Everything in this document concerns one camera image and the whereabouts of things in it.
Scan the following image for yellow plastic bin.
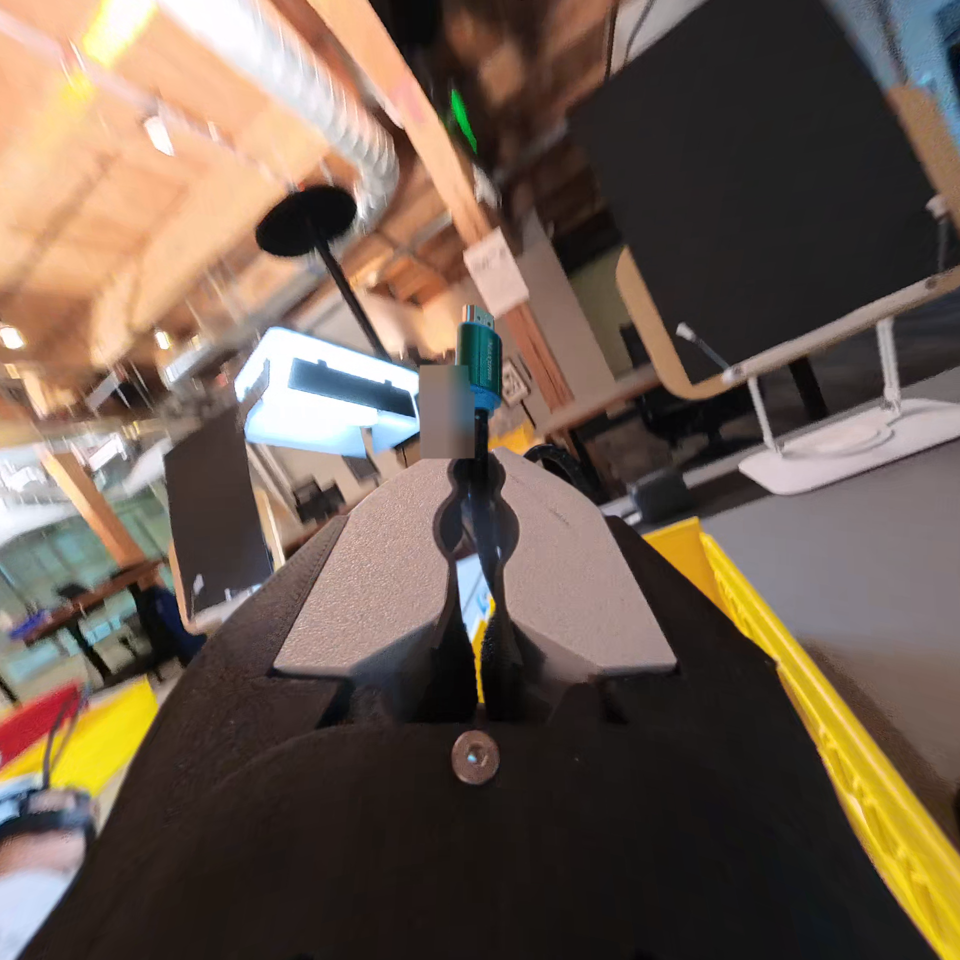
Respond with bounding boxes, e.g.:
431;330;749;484
643;516;960;960

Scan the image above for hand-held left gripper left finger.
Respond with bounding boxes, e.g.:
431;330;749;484
272;457;481;682

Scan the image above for dark monitor panel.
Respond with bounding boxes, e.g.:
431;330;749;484
162;407;276;625

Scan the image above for silver ventilation duct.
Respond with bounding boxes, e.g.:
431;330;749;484
187;0;400;220

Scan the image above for black hdmi cable green plugs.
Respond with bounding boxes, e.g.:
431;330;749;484
454;303;528;723

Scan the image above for wooden office desk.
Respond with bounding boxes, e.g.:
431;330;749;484
21;558;170;680

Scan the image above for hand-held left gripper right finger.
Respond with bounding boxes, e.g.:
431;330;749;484
486;447;681;681

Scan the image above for black monitor with wooden edge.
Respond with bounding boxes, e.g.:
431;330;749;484
568;0;960;403

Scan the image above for black round pole fixture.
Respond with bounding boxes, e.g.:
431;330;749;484
253;184;393;363

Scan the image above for white paper sign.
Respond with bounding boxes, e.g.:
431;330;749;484
462;228;531;318

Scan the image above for black cable coil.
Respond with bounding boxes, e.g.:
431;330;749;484
523;442;603;505

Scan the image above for small grey box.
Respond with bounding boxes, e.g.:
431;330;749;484
624;471;693;528

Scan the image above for white monitor stand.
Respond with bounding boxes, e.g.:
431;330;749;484
675;270;960;498

